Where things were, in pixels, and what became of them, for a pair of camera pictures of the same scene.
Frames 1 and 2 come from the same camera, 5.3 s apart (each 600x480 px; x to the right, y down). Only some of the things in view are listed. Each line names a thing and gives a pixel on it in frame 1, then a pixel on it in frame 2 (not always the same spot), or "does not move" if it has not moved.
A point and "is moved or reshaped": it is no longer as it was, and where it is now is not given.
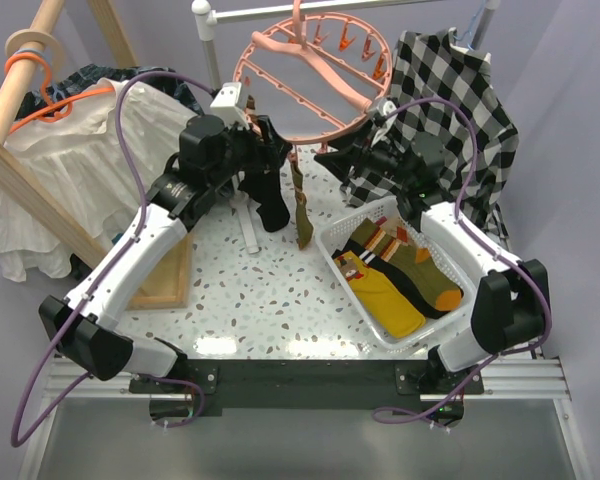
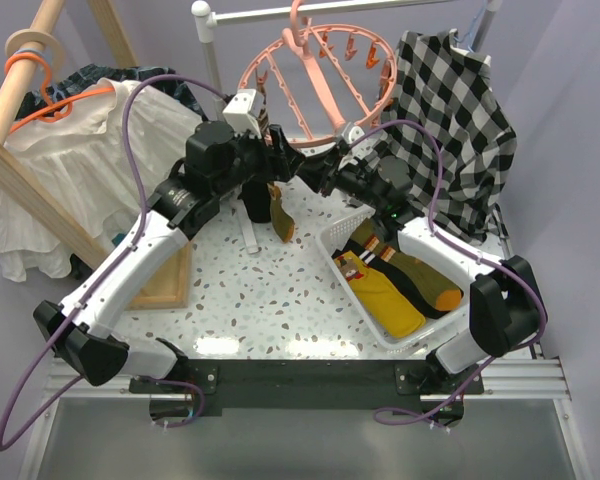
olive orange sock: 304,225 → 281,222
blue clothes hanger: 481,8 does not move
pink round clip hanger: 345,37 is moved or reshaped
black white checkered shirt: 444,90 does not move
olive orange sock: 415,264 does not move
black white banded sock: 394,277 does not move
